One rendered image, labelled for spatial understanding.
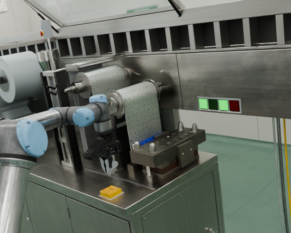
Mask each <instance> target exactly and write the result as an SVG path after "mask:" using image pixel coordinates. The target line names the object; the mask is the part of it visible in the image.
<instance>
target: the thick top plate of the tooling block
mask: <svg viewBox="0 0 291 233"><path fill-rule="evenodd" d="M184 128H185V129H184V130H178V129H176V130H174V131H172V132H169V135H167V136H165V137H163V138H161V139H159V140H152V141H150V142H148V143H146V144H144V145H142V146H141V149H142V150H140V151H135V150H131V151H130V157H131V162H132V163H136V164H140V165H144V166H148V167H152V168H156V167H157V166H159V165H161V164H163V163H165V162H167V161H169V160H170V159H172V158H174V157H176V156H178V154H177V147H176V146H178V145H180V144H182V143H184V142H186V141H188V140H192V142H193V147H195V146H197V145H199V144H201V143H203V142H204V141H206V134H205V130H203V129H198V132H195V133H193V132H192V128H186V127H184ZM151 143H154V144H155V147H156V149H157V152H156V153H150V149H149V148H150V144H151Z"/></svg>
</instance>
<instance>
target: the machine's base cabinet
mask: <svg viewBox="0 0 291 233"><path fill-rule="evenodd" d="M0 171H1V167H0ZM210 228H213V231H214V232H215V233H225V226H224V213H223V205H222V196H221V187H220V178H219V169H218V162H216V163H214V164H213V165H211V166H209V167H208V168H206V169H204V170H203V171H201V172H199V173H198V174H196V175H195V176H193V177H191V178H190V179H188V180H187V181H185V182H183V183H182V184H180V185H178V186H177V187H175V188H173V189H172V190H170V191H169V192H167V193H165V194H164V195H162V196H160V197H159V198H157V199H156V200H154V201H153V202H151V203H149V204H147V205H146V206H144V207H143V208H141V209H139V210H138V211H136V212H135V213H133V214H131V215H130V216H128V217H125V216H122V215H119V214H117V213H114V212H112V211H109V210H107V209H104V208H102V207H99V206H97V205H95V204H92V203H90V202H87V201H84V200H82V199H79V198H77V197H74V196H72V195H70V194H67V193H64V192H62V191H59V190H57V189H54V188H52V187H49V186H47V185H44V184H42V183H39V182H37V181H34V180H32V179H29V181H28V186H27V192H26V198H25V203H24V211H23V217H22V222H21V228H20V233H211V232H209V229H210Z"/></svg>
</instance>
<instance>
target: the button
mask: <svg viewBox="0 0 291 233"><path fill-rule="evenodd" d="M120 193H122V191H121V188H118V187H115V186H112V185H111V186H109V187H107V188H105V189H103V190H101V191H100V194H101V196H103V197H106V198H109V199H111V198H113V197H115V196H116V195H118V194H120Z"/></svg>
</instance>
